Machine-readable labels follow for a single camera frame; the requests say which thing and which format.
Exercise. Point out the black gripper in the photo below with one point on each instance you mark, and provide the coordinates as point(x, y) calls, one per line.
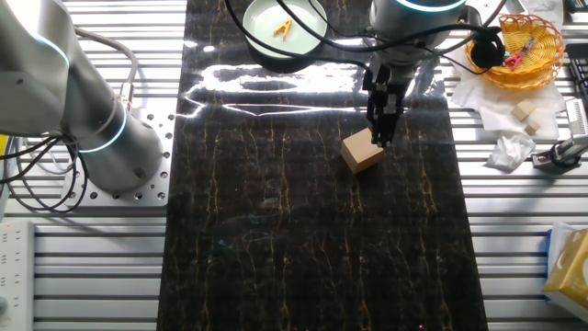
point(390, 80)

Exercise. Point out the large wooden block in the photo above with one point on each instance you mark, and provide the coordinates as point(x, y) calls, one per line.
point(360, 154)

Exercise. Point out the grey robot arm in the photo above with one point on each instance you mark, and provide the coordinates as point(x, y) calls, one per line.
point(46, 69)

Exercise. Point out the medium wooden block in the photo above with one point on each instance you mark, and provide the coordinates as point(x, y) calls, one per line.
point(523, 110)

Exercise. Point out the tiny wooden block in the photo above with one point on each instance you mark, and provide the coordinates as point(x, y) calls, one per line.
point(532, 128)

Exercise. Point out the white paper towel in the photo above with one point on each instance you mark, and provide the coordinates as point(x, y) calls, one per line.
point(496, 106)

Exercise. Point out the crumpled white plastic wrap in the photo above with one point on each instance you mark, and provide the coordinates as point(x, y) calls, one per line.
point(510, 154)

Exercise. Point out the yellow clothespin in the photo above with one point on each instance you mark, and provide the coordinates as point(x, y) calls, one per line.
point(283, 29)

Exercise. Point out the black marble pattern mat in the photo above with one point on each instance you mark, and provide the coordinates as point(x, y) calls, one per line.
point(285, 230)

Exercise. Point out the red clothespin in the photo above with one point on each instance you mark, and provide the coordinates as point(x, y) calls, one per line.
point(515, 60)

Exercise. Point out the grey clothespin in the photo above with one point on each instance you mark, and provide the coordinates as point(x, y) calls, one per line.
point(528, 44)

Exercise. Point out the orange wicker basket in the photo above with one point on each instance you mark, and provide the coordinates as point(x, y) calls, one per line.
point(542, 46)

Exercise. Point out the white crumpled paper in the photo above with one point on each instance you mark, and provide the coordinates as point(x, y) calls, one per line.
point(546, 11)

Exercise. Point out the black keyboard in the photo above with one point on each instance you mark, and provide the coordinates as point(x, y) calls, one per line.
point(580, 69)

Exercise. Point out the yellow tissue box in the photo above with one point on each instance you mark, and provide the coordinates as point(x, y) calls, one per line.
point(572, 271)

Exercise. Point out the white power strip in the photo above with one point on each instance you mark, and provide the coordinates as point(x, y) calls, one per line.
point(16, 276)

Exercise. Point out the black round camera unit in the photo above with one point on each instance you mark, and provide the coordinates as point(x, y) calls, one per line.
point(487, 50)

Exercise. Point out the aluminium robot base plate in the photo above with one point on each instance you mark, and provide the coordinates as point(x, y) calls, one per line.
point(156, 184)

